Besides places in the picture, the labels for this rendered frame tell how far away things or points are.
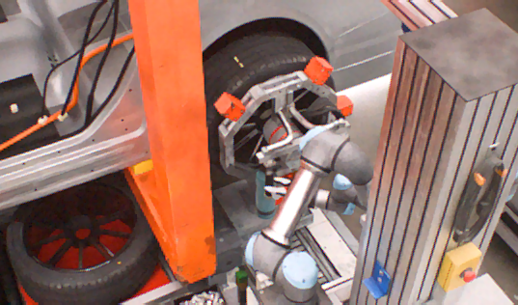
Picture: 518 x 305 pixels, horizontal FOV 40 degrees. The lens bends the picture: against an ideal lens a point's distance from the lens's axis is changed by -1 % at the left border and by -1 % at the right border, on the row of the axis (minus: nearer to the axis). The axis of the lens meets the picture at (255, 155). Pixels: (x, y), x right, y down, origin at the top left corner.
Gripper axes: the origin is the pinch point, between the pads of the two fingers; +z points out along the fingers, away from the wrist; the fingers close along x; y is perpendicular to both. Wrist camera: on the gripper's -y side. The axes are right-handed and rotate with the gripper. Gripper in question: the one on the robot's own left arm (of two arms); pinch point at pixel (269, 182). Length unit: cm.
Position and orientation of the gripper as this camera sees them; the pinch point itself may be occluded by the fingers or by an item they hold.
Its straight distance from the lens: 287.4
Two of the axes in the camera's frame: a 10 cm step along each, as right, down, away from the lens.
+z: -9.5, -2.2, 2.1
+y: 0.0, 6.9, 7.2
